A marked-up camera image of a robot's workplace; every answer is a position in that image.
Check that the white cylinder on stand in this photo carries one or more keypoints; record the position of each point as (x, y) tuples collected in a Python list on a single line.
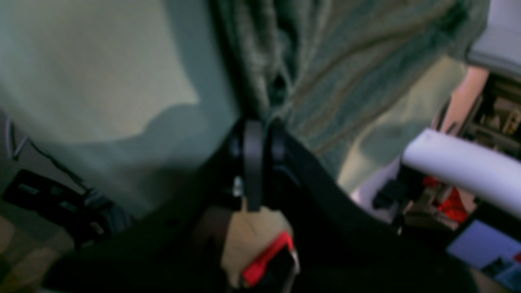
[(493, 177)]

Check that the blue orange clamp at centre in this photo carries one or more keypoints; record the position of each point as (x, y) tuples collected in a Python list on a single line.
[(274, 269)]

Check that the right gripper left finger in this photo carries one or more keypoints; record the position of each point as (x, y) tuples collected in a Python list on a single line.
[(177, 248)]

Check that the light green table cloth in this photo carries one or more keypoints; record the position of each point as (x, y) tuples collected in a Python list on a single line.
[(134, 96)]

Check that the green T-shirt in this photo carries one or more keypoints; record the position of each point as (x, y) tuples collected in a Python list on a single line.
[(328, 68)]

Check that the black power strip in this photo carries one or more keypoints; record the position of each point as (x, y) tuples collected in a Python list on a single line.
[(88, 217)]

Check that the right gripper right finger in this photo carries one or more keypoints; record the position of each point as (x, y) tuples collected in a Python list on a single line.
[(341, 248)]

